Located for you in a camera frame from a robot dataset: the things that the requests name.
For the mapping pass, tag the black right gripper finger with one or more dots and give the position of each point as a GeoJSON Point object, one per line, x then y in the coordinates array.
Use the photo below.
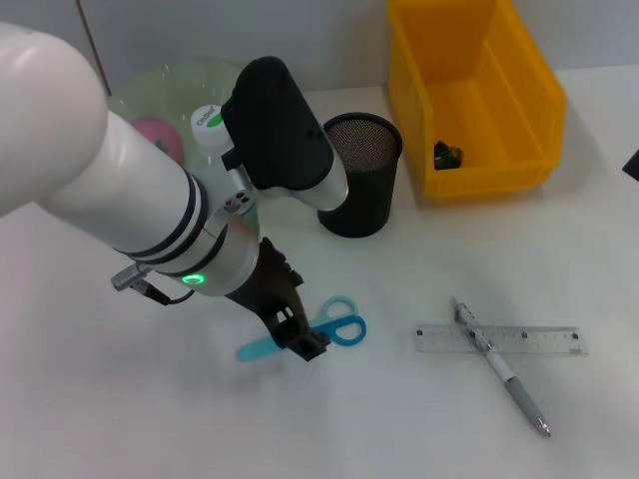
{"type": "Point", "coordinates": [632, 165]}

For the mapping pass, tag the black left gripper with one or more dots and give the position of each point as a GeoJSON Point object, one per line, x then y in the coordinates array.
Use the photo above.
{"type": "Point", "coordinates": [272, 289]}

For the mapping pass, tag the blue teal scissors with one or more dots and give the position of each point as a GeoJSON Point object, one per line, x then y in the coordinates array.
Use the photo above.
{"type": "Point", "coordinates": [344, 329]}

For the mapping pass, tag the green plastic wrapper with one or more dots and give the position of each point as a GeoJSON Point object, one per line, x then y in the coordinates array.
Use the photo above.
{"type": "Point", "coordinates": [447, 155]}

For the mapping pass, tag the clear plastic ruler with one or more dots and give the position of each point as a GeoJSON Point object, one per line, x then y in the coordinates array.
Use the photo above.
{"type": "Point", "coordinates": [539, 341]}

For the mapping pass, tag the clear green-label water bottle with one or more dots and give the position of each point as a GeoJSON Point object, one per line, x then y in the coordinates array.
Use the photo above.
{"type": "Point", "coordinates": [207, 125]}

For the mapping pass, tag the pink toy peach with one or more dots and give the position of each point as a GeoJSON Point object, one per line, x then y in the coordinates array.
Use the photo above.
{"type": "Point", "coordinates": [165, 137]}

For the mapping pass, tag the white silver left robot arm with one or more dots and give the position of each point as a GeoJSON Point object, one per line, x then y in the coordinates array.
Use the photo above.
{"type": "Point", "coordinates": [75, 149]}

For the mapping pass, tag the black mesh pen holder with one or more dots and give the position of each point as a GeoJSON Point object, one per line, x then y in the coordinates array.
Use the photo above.
{"type": "Point", "coordinates": [372, 194]}

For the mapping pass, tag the white grey pen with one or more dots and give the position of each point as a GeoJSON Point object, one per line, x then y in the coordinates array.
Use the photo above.
{"type": "Point", "coordinates": [519, 394]}

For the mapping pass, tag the translucent green fruit plate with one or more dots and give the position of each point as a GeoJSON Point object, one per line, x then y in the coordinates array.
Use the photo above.
{"type": "Point", "coordinates": [165, 95]}

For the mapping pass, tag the yellow plastic bin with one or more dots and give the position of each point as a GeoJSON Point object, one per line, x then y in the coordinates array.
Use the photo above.
{"type": "Point", "coordinates": [479, 100]}

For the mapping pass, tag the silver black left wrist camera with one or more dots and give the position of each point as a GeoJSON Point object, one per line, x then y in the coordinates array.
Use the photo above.
{"type": "Point", "coordinates": [279, 135]}

